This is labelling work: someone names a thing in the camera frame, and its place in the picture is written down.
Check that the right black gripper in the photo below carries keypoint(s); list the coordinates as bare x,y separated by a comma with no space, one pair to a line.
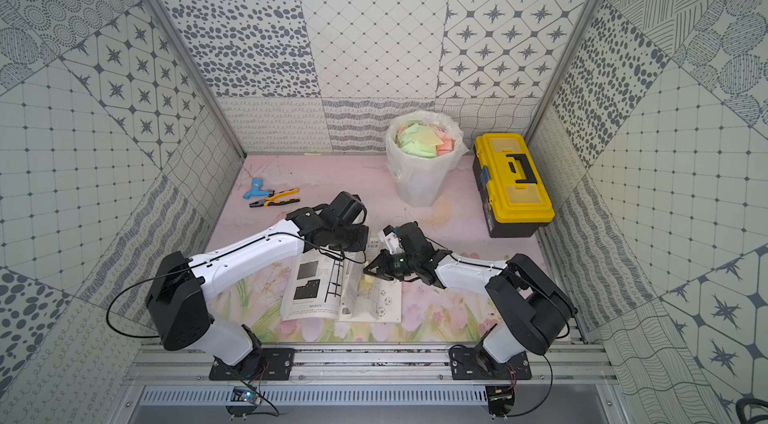
383,269

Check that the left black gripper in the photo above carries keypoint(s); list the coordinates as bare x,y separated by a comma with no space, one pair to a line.
346,238

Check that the sketch tutorial book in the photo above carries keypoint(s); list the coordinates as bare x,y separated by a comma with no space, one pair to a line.
323,288

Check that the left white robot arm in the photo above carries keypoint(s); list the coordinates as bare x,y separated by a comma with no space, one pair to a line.
179,295

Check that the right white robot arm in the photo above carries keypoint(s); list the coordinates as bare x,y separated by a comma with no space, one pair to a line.
533,311

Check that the yellow black pliers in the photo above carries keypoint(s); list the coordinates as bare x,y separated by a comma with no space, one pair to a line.
277,198

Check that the floral pink table mat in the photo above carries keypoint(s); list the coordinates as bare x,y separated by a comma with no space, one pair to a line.
455,220

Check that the blue plastic faucet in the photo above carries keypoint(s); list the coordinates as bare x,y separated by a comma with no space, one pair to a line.
257,191

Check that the white trash bin with liner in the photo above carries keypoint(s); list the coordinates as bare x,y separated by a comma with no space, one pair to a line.
422,147

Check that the yellow black toolbox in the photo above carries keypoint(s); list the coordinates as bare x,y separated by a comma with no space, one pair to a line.
514,199

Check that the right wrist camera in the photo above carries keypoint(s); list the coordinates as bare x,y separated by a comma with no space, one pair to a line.
390,241

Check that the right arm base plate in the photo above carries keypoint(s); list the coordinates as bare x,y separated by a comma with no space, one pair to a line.
473,363

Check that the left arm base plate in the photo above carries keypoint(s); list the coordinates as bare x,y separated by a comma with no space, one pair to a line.
265,364

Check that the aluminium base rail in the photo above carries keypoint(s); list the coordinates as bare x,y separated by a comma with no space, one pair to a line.
363,364

